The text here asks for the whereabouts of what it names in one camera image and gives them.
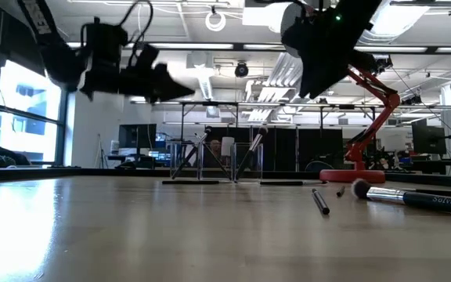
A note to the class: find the black metal rack frame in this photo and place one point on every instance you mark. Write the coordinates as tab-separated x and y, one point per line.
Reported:
210	103

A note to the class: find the black ceiling speaker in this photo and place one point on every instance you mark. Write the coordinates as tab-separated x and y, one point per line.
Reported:
241	69

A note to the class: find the long ceiling light strip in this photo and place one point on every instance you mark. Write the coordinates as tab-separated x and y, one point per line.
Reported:
210	45

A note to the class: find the black computer monitor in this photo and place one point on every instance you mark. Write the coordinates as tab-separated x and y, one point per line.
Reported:
429	137
137	136

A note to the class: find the person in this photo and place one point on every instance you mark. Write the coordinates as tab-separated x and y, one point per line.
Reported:
215	147

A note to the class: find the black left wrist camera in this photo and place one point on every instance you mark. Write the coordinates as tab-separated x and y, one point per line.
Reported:
146	58

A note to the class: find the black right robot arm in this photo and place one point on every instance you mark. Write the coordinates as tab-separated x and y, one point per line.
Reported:
370	8

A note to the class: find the large office window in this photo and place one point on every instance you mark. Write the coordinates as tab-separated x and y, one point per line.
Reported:
26	129

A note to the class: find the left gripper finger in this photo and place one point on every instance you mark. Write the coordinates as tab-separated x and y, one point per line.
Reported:
170	88

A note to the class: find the large Solve powder brush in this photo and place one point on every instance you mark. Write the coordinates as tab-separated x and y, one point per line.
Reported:
425	199

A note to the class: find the clear acrylic brush organizer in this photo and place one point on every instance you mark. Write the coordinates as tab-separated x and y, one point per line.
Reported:
259	164

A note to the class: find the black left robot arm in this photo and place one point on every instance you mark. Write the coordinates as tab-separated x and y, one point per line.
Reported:
45	43

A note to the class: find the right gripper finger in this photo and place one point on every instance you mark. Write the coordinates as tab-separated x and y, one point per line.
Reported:
323	74

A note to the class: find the black partition wall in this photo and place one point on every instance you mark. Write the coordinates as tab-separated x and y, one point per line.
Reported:
284	149

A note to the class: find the red desk lamp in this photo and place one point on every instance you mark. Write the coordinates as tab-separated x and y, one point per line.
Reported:
352	176

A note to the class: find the black aluminium table frame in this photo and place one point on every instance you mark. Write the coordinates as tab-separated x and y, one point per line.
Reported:
92	172

